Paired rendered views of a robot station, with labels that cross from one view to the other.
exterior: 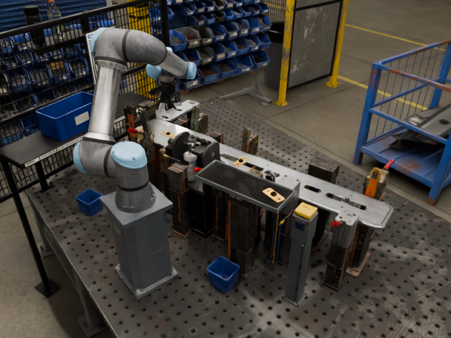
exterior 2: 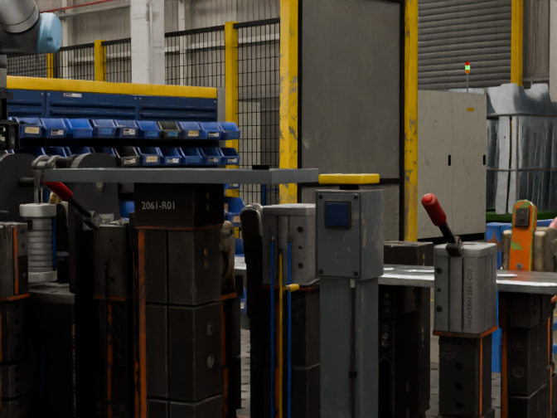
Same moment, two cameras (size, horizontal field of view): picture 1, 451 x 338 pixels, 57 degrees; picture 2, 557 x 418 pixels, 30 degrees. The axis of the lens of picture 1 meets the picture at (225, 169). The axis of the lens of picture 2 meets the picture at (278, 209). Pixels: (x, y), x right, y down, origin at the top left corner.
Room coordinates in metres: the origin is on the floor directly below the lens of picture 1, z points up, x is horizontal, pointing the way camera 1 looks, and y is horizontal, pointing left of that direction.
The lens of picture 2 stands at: (-0.17, -0.02, 1.19)
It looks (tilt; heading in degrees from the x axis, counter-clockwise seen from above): 3 degrees down; 353
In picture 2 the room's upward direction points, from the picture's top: straight up
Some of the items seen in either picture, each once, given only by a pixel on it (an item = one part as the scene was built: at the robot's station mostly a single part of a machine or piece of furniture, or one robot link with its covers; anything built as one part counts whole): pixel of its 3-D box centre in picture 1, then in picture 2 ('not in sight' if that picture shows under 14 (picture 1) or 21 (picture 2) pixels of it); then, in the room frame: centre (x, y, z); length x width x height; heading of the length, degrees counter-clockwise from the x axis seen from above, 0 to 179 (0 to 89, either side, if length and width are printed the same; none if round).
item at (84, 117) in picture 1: (72, 115); not in sight; (2.00, 0.81, 1.10); 0.30 x 0.17 x 0.13; 147
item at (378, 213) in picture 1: (245, 163); (187, 260); (1.69, -0.10, 1.00); 1.38 x 0.22 x 0.02; 55
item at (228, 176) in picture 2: (243, 184); (179, 175); (1.29, -0.07, 1.16); 0.37 x 0.14 x 0.02; 55
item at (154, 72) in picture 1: (160, 68); not in sight; (1.85, 0.30, 1.41); 0.11 x 0.11 x 0.08; 74
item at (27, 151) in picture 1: (84, 124); not in sight; (2.05, 0.77, 1.02); 0.90 x 0.22 x 0.03; 145
